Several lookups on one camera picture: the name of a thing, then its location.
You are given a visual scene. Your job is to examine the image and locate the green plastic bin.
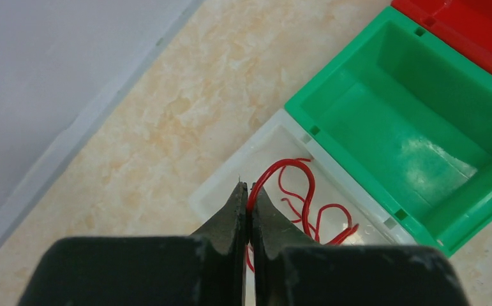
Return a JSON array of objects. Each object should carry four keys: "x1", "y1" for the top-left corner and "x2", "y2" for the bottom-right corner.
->
[{"x1": 285, "y1": 6, "x2": 492, "y2": 256}]

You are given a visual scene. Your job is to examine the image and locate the red cable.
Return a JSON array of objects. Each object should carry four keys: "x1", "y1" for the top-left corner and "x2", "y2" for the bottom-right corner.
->
[{"x1": 245, "y1": 157, "x2": 361, "y2": 273}]

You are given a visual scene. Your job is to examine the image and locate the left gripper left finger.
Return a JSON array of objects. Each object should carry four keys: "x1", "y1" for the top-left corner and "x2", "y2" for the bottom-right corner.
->
[{"x1": 19, "y1": 182, "x2": 248, "y2": 305}]

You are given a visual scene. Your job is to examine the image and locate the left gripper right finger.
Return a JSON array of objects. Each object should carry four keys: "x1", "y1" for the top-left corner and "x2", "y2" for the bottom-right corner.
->
[{"x1": 250, "y1": 190, "x2": 469, "y2": 305}]

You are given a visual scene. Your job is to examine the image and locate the white plastic bin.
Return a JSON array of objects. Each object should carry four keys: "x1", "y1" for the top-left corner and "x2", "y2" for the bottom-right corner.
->
[{"x1": 189, "y1": 110, "x2": 415, "y2": 245}]

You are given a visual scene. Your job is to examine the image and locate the red plastic bin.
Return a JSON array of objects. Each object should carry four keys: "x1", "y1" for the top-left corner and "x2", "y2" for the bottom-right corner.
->
[{"x1": 391, "y1": 0, "x2": 492, "y2": 74}]

